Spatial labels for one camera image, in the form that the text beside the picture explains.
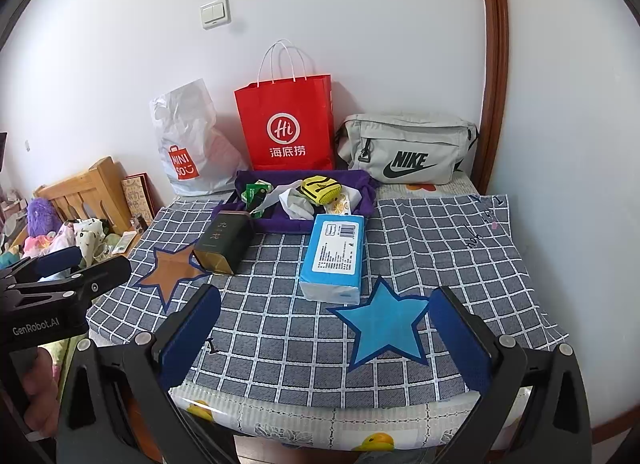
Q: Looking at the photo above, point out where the blue star cutout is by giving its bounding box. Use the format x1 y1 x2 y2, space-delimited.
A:
327 276 433 370

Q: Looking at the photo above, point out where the grey checked tablecloth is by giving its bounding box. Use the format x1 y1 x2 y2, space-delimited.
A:
85 191 571 410

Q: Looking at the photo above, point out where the wooden headboard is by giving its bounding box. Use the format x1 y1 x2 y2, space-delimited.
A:
34 156 131 240

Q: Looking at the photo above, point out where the blue tissue pack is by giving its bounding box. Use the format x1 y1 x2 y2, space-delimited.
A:
298 214 366 305

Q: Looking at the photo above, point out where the colourful printed blanket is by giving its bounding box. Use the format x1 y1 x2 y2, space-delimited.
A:
0 231 76 270

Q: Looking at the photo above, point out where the red paper bag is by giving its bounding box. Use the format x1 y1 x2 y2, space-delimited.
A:
234 40 336 172

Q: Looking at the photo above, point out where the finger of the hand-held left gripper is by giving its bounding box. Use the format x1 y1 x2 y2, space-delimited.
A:
0 256 133 305
20 245 83 279

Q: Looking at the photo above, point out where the wooden nightstand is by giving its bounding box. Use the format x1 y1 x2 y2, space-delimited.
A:
100 229 146 261

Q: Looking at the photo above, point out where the fruit print packet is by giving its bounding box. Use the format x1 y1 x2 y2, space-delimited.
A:
320 196 352 216

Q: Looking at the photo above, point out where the purple plush toy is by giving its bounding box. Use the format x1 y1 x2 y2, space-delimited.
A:
26 198 57 237

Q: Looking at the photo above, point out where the purple towel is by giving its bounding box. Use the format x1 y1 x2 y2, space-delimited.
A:
212 169 381 236

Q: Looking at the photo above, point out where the brown wooden door frame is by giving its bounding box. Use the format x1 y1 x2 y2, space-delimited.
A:
475 0 511 195

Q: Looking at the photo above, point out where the duck print table cover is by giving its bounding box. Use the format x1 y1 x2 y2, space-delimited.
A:
170 384 531 451

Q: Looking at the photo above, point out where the dark green tissue packet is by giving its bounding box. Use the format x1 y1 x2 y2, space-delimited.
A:
244 181 273 210

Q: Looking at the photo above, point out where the white black dotted pillow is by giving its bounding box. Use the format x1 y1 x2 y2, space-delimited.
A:
72 218 108 265

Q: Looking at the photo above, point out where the grey waist bag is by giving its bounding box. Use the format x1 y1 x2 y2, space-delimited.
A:
334 112 480 186

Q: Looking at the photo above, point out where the brown star cutout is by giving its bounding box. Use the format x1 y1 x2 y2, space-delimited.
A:
136 244 211 312

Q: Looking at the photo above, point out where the white light switch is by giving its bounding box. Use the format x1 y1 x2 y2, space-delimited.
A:
200 0 232 29

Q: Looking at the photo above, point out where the person's left hand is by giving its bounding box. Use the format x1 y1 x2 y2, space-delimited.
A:
22 346 62 441

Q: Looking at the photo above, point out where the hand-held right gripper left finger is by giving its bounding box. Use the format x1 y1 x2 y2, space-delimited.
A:
55 284 236 464

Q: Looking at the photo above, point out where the white plastic shopping bag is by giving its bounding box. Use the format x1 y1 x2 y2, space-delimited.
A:
149 78 251 197

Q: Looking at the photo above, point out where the brown patterned book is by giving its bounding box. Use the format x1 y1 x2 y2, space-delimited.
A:
121 172 156 225

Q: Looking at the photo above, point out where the yellow black striped pouch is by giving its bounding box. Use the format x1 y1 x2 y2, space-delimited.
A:
300 175 342 205

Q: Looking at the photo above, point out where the dark green tea tin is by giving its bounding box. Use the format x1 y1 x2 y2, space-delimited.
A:
192 210 253 275

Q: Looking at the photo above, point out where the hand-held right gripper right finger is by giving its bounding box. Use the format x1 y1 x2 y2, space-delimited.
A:
427 286 596 464

